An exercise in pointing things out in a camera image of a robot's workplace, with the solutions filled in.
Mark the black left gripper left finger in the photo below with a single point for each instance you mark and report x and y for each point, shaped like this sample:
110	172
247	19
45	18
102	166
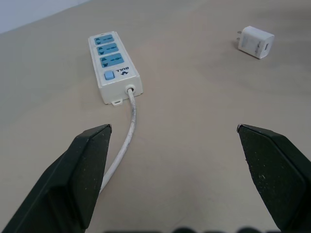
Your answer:
70	179

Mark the white USB charger plug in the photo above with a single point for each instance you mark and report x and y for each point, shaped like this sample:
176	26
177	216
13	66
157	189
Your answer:
255	42

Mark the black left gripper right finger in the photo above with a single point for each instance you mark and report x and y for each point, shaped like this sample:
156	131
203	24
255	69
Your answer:
274	174

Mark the white power strip blue sockets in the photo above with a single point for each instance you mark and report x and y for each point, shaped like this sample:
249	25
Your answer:
114	65

